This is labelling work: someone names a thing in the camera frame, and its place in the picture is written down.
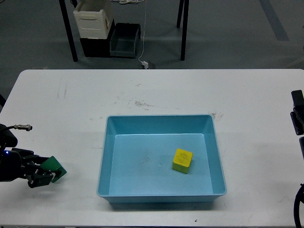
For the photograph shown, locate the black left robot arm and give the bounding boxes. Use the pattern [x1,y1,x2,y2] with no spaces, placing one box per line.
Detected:
[0,124,67,188]

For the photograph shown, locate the yellow block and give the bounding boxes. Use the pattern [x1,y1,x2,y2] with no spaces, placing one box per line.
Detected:
[171,148,193,174]

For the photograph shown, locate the black left table leg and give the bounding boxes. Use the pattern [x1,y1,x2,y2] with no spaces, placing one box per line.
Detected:
[59,0,78,62]

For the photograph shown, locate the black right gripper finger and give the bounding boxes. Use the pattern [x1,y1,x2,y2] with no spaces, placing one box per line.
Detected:
[291,90,304,107]
[290,108,304,135]

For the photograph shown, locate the cream plastic container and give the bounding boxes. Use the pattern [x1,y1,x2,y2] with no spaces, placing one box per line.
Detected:
[73,0,114,39]

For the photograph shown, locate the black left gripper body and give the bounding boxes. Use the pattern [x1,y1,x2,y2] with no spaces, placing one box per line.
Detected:
[11,148,34,181]

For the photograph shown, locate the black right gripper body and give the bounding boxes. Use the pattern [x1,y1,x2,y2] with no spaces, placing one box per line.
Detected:
[299,137,304,158]

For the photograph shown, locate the green block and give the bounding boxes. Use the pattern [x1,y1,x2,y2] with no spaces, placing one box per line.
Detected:
[40,156,67,183]

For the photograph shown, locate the white hanging cable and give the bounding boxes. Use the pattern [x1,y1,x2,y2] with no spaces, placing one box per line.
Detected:
[138,0,147,63]

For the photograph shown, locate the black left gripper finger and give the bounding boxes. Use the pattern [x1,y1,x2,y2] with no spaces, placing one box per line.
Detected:
[32,155,49,165]
[26,170,62,188]

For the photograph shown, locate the black box under container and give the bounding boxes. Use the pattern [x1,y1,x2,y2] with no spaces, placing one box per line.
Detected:
[79,20,115,57]

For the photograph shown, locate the black right table leg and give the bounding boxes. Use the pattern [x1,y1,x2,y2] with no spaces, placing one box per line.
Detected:
[176,0,190,61]

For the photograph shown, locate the dark grey storage bin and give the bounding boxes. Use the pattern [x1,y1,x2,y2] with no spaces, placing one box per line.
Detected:
[110,23,141,58]

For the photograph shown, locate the black table leg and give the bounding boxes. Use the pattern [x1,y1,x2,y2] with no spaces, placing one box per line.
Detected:
[59,0,78,62]
[176,0,190,61]

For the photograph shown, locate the blue plastic tray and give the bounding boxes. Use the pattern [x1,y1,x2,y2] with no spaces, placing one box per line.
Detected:
[97,114,227,203]

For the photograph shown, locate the white cable bundle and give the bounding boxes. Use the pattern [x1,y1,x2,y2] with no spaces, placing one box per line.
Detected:
[110,0,144,5]

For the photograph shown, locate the white power adapter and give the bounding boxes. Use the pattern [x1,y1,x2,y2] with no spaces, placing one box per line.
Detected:
[141,61,149,69]

